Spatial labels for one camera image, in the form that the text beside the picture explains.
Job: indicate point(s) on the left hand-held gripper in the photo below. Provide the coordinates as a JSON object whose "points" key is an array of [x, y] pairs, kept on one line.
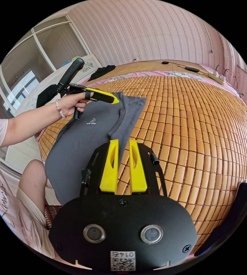
{"points": [[102, 99]]}

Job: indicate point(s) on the white power strip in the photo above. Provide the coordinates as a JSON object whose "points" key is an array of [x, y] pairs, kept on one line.
{"points": [[217, 77]]}

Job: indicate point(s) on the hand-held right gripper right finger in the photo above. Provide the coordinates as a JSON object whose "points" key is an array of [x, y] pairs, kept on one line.
{"points": [[137, 174]]}

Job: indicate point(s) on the red striped cushion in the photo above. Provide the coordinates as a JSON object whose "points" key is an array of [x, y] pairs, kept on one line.
{"points": [[50, 216]]}

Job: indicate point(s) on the white cabinet with flower print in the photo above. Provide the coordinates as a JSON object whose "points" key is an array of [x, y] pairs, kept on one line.
{"points": [[89, 64]]}

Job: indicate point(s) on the black garment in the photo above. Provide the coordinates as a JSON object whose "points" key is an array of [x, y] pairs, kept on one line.
{"points": [[103, 72]]}

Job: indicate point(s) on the dark blue garment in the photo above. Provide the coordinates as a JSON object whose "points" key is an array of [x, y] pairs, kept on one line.
{"points": [[233, 217]]}

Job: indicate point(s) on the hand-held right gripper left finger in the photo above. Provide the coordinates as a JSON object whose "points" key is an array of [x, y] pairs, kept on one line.
{"points": [[110, 171]]}

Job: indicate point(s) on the person's left hand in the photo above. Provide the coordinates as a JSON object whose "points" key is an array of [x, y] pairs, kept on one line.
{"points": [[68, 105]]}

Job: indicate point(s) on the person's body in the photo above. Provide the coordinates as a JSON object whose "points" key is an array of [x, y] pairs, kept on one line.
{"points": [[31, 184]]}

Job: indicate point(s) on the person's left forearm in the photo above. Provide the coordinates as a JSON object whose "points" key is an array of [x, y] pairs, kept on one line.
{"points": [[29, 124]]}

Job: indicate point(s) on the white sliding door wardrobe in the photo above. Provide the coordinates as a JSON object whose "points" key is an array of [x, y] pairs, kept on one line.
{"points": [[48, 43]]}

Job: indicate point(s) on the gray short sleeve shirt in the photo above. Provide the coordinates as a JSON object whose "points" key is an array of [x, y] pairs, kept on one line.
{"points": [[82, 141]]}

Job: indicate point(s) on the bed with woven mat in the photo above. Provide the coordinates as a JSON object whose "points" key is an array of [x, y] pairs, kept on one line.
{"points": [[190, 139]]}

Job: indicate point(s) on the pile of clothes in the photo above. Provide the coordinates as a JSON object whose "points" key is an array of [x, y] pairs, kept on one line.
{"points": [[46, 96]]}

